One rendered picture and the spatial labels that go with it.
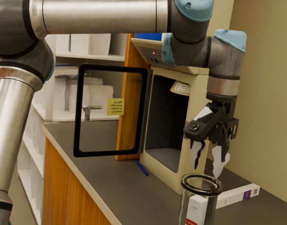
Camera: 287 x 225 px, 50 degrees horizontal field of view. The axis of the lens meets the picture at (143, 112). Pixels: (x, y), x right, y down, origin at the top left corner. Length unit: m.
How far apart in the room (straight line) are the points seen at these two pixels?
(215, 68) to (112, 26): 0.27
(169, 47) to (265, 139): 0.85
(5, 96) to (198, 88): 0.67
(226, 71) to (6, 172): 0.52
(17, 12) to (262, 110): 1.11
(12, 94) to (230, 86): 0.49
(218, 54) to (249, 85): 0.79
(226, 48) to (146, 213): 0.62
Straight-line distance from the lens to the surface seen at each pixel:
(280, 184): 1.44
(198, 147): 0.81
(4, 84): 0.73
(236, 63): 0.74
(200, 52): 0.72
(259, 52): 1.49
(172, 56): 0.72
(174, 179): 1.25
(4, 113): 0.70
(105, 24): 0.63
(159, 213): 1.10
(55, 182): 1.85
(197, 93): 1.12
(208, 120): 0.73
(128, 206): 1.11
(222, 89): 0.74
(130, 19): 0.62
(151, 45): 1.16
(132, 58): 1.37
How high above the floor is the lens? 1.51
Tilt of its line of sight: 13 degrees down
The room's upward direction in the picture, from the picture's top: 7 degrees clockwise
